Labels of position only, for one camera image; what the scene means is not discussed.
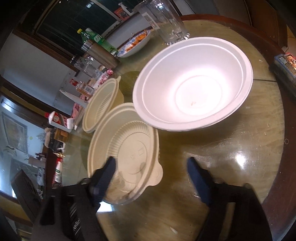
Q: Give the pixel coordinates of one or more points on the amber jar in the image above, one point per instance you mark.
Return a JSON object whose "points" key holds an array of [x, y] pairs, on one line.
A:
{"points": [[62, 135]]}

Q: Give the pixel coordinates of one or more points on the white spray bottle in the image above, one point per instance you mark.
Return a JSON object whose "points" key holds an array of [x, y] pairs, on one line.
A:
{"points": [[122, 6]]}

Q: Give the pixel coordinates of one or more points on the orange fried food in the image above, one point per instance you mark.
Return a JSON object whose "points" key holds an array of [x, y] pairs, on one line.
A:
{"points": [[138, 38]]}

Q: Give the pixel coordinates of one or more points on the clear tumbler with black lid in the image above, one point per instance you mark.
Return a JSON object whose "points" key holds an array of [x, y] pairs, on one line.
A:
{"points": [[85, 66]]}

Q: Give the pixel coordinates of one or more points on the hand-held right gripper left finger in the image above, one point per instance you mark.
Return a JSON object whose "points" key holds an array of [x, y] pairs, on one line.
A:
{"points": [[104, 178]]}

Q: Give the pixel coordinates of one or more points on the beige plastic bowl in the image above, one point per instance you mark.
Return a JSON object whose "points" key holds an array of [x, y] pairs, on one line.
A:
{"points": [[129, 143], [99, 109]]}

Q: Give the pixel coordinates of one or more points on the white squeeze tube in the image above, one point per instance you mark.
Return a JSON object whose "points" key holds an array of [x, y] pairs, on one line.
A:
{"points": [[69, 95]]}

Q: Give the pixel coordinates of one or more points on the white liquor bottle red cap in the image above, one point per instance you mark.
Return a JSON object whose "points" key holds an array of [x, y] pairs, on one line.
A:
{"points": [[59, 120]]}

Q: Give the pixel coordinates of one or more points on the red box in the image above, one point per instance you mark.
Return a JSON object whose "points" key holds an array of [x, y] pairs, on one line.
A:
{"points": [[121, 14]]}

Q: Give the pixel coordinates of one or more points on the clear glass mug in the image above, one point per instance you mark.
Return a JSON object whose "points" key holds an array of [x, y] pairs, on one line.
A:
{"points": [[161, 23]]}

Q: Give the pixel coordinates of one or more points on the blue card box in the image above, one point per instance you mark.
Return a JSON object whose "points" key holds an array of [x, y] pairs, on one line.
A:
{"points": [[285, 63]]}

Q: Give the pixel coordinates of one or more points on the pink meat slices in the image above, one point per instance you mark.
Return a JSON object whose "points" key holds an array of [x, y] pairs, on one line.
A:
{"points": [[77, 110]]}

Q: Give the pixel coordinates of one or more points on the green plastic bottle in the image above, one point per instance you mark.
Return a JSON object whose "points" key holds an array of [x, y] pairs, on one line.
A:
{"points": [[92, 37]]}

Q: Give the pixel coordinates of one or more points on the blue patterned plate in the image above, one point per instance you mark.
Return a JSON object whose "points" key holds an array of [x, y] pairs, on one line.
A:
{"points": [[129, 52]]}

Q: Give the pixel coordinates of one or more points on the large white foam bowl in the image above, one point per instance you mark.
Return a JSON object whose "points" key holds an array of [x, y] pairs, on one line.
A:
{"points": [[180, 128]]}

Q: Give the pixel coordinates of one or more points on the stainless steel thermos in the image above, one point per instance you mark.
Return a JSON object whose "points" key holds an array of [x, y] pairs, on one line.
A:
{"points": [[101, 54]]}

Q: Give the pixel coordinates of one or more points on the white yogurt drink bottle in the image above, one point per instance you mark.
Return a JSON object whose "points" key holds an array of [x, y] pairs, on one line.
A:
{"points": [[58, 172]]}

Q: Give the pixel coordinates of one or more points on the wooden shelf cabinet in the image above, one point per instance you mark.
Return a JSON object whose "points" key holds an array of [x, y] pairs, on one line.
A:
{"points": [[266, 18]]}

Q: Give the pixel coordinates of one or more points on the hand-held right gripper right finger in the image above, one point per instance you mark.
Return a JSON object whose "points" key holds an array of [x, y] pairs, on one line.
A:
{"points": [[198, 180]]}

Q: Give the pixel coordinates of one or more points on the framed wall painting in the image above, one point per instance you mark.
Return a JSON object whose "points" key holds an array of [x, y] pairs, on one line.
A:
{"points": [[13, 129]]}

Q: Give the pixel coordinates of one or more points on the small clear liquor bottle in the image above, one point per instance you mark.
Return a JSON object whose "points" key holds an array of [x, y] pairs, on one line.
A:
{"points": [[81, 86]]}

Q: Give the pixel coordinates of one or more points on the dark window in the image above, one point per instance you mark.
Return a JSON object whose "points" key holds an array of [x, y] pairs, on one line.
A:
{"points": [[57, 20]]}

